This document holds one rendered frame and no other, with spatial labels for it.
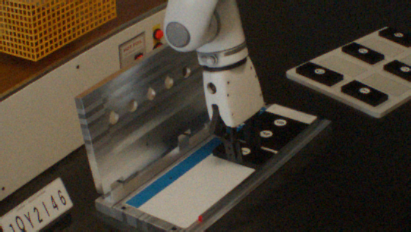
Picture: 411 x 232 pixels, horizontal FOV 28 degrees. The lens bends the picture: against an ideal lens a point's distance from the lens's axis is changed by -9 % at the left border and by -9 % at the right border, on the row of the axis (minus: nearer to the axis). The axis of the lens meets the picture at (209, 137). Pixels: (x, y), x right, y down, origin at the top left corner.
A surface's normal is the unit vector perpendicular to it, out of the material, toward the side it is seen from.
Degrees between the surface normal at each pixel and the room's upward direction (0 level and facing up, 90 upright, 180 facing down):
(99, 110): 81
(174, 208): 0
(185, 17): 89
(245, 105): 77
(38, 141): 90
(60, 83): 90
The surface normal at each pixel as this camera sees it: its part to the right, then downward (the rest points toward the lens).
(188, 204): -0.04, -0.87
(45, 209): 0.71, -0.13
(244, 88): 0.78, 0.07
